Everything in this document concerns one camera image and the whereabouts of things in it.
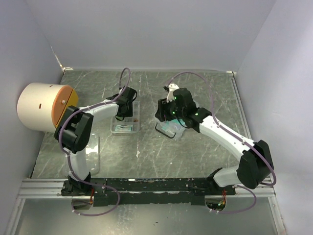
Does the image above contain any clear lid with black handle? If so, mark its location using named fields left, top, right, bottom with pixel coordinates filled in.
left=85, top=133, right=100, bottom=176

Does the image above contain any teal white tube box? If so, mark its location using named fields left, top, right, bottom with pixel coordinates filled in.
left=115, top=125, right=133, bottom=132

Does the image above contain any clear compartment tray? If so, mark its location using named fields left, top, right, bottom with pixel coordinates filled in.
left=111, top=101, right=140, bottom=134

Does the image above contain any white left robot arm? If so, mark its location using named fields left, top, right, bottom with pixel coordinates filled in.
left=54, top=86, right=137, bottom=196

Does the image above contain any cream cylinder with orange face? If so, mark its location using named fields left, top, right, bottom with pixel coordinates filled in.
left=17, top=83, right=79, bottom=133

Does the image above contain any clear first aid box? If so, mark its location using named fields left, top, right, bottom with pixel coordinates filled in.
left=155, top=118, right=186, bottom=141

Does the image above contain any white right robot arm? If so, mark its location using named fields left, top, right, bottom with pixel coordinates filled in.
left=155, top=84, right=274, bottom=195

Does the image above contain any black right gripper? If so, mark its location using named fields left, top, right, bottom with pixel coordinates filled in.
left=155, top=95, right=185, bottom=122

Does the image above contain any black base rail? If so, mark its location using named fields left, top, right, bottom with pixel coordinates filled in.
left=61, top=178, right=236, bottom=207

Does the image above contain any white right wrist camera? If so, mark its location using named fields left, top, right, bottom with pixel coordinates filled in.
left=165, top=83, right=179, bottom=103

